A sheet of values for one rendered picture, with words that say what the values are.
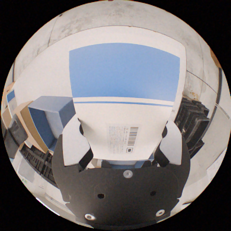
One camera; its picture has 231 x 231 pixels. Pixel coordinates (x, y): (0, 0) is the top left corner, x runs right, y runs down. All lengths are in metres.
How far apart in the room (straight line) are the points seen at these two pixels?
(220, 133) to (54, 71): 2.75
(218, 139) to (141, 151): 2.55
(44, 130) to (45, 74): 0.19
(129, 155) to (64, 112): 0.15
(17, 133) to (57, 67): 0.34
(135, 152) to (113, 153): 0.04
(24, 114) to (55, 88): 0.18
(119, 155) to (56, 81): 0.22
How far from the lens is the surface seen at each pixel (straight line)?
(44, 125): 0.33
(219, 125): 2.60
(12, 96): 0.72
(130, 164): 0.43
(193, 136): 1.00
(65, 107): 0.18
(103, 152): 0.16
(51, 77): 0.25
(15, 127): 0.45
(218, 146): 2.66
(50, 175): 0.56
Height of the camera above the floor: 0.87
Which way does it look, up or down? 57 degrees down
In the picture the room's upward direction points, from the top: 175 degrees counter-clockwise
